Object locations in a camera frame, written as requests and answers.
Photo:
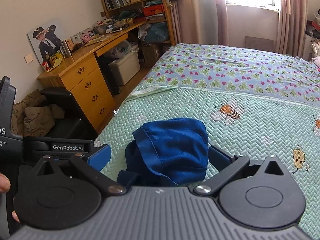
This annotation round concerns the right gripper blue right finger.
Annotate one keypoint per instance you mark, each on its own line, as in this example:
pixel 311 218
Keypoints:
pixel 219 158

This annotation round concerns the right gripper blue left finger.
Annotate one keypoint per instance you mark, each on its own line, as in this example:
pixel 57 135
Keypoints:
pixel 100 157

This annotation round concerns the blue knit sweater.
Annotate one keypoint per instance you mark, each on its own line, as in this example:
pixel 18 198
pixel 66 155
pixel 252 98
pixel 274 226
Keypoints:
pixel 166 153

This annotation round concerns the person's left hand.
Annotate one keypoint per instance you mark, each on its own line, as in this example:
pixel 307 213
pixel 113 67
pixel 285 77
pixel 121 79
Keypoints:
pixel 4 188

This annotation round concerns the black chair with brown coat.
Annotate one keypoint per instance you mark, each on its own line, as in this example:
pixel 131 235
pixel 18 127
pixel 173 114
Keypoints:
pixel 52 112

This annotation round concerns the green quilted bee bedspread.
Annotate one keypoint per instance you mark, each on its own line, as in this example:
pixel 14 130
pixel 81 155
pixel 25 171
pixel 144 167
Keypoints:
pixel 251 102

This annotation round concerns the wooden desk with drawers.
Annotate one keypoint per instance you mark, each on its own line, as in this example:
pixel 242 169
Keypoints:
pixel 80 74

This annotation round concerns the white plastic storage bin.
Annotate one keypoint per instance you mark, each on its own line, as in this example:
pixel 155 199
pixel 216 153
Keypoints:
pixel 123 70

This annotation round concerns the pilot child portrait photo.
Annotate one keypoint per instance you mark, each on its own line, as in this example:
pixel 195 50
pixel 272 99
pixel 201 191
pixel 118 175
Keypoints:
pixel 46 38

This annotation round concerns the cardboard box under desk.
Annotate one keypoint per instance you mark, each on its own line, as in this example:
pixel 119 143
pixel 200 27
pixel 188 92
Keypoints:
pixel 151 53

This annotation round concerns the pink window curtain left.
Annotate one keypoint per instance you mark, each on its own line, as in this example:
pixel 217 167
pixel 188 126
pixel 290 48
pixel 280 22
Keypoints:
pixel 201 21

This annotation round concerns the pink window curtain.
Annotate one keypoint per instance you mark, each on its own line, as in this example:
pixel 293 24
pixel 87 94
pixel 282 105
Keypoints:
pixel 291 27
pixel 201 21

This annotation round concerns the wooden bookshelf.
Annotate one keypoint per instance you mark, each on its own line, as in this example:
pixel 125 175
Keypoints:
pixel 141 12

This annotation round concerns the pink window curtain right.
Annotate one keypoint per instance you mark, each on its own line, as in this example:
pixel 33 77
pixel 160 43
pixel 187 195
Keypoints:
pixel 291 27

